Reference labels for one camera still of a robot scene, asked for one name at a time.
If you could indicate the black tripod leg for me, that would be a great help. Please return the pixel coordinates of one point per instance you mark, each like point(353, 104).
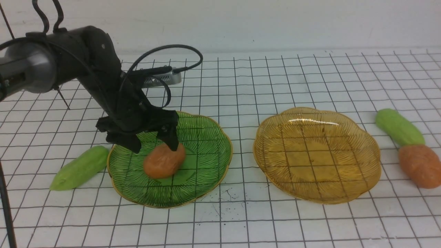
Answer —
point(7, 211)

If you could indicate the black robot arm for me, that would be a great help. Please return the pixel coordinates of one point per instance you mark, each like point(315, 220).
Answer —
point(40, 63)

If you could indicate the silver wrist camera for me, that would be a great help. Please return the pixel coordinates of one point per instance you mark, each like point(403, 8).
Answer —
point(155, 76)

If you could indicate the amber glass plate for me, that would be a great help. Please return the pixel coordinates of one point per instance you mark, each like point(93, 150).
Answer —
point(319, 156)

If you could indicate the orange potato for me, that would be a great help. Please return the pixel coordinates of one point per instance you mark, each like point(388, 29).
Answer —
point(421, 164)
point(162, 162)

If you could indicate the green cucumber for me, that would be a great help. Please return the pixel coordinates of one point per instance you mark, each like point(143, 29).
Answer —
point(80, 170)
point(402, 131)

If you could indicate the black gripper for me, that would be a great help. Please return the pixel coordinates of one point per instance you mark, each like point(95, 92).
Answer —
point(133, 113)

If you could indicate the green glass plate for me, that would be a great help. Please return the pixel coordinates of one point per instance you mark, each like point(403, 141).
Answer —
point(209, 152)

